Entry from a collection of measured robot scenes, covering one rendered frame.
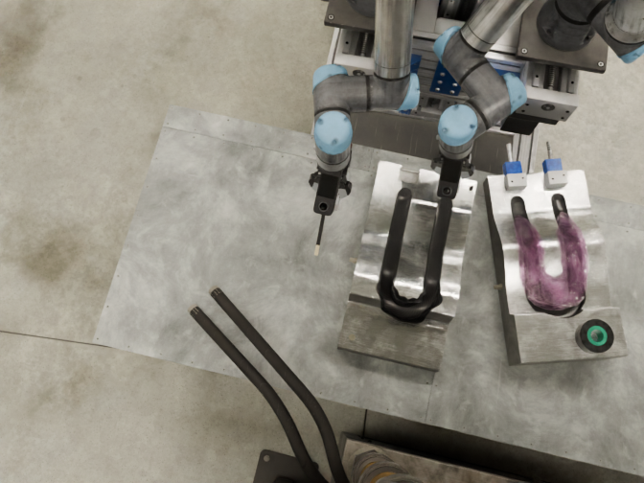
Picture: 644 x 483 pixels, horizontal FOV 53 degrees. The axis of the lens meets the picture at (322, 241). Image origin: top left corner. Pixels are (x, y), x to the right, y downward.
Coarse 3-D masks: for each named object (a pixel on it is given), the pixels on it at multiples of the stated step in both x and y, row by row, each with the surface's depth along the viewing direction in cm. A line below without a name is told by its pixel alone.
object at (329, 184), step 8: (320, 176) 145; (328, 176) 144; (336, 176) 144; (320, 184) 145; (328, 184) 145; (336, 184) 145; (320, 192) 146; (328, 192) 145; (336, 192) 145; (320, 200) 146; (328, 200) 146; (320, 208) 147; (328, 208) 146
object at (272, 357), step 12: (216, 288) 167; (216, 300) 167; (228, 300) 166; (228, 312) 164; (240, 312) 164; (240, 324) 162; (252, 336) 160; (264, 348) 158; (276, 360) 156; (288, 372) 155; (288, 384) 154; (300, 384) 153
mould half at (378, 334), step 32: (384, 192) 167; (416, 192) 167; (384, 224) 166; (416, 224) 166; (416, 256) 162; (448, 256) 163; (352, 288) 156; (416, 288) 156; (448, 288) 156; (352, 320) 162; (384, 320) 162; (448, 320) 158; (352, 352) 165; (384, 352) 160; (416, 352) 160
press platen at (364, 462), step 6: (366, 456) 137; (372, 456) 137; (378, 456) 136; (384, 456) 137; (360, 462) 136; (366, 462) 136; (372, 462) 135; (354, 468) 139; (360, 468) 135; (366, 468) 135; (354, 474) 136; (360, 474) 135; (354, 480) 135
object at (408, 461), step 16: (352, 448) 161; (384, 448) 161; (400, 464) 160; (416, 464) 160; (432, 464) 160; (448, 464) 160; (432, 480) 159; (448, 480) 159; (464, 480) 159; (480, 480) 159; (496, 480) 159; (512, 480) 159
